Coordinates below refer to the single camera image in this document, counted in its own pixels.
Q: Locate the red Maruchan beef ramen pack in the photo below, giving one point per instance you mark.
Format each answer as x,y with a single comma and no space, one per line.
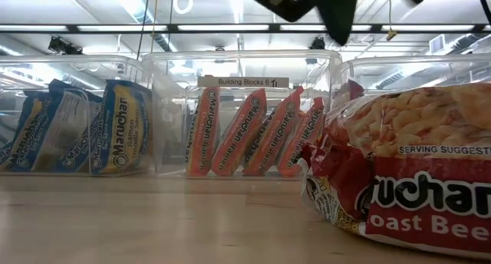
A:
433,202
351,90

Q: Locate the black overhead frame bar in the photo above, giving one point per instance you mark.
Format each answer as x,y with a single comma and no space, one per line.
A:
172,27

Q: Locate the clear plastic bin with label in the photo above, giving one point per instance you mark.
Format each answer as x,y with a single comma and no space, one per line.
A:
243,81

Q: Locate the white ceiling vent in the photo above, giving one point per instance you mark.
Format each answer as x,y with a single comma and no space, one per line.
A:
437,43

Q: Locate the blue Maruchan ramen pack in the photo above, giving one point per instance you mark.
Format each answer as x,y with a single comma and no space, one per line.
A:
122,133
63,122
23,141
76,154

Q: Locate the orange Maruchan chicken ramen pack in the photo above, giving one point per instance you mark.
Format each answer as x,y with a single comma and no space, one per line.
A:
303,141
239,137
205,141
272,137

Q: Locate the black ceiling device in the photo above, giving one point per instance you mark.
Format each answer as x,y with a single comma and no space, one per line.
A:
61,45
318,42

